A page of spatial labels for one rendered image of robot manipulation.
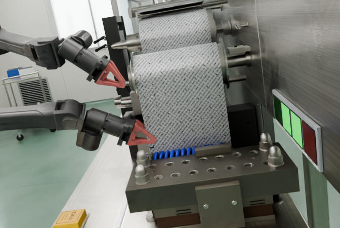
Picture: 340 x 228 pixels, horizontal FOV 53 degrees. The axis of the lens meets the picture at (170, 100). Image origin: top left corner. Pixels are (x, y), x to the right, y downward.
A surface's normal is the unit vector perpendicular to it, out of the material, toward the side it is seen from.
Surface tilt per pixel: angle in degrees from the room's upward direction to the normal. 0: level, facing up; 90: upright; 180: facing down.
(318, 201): 90
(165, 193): 90
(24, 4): 90
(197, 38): 92
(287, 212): 0
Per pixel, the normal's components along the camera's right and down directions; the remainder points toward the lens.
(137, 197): -0.04, 0.25
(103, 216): -0.17, -0.96
